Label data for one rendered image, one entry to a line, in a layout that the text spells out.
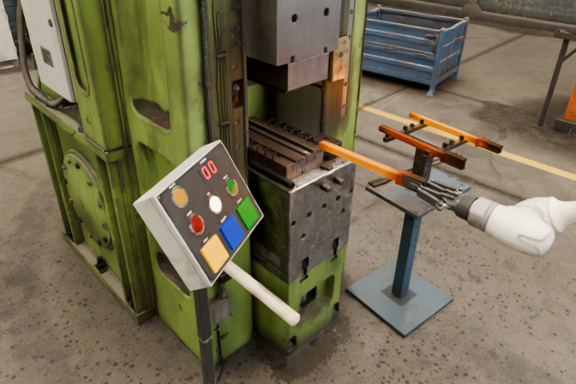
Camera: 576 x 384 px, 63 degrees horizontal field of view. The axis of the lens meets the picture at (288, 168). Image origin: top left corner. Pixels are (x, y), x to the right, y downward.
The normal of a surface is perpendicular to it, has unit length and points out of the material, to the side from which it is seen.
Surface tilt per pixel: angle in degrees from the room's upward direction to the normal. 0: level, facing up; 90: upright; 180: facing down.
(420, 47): 89
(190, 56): 90
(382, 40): 89
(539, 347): 0
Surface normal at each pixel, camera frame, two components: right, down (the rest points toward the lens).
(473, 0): -0.69, 0.35
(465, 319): 0.02, -0.87
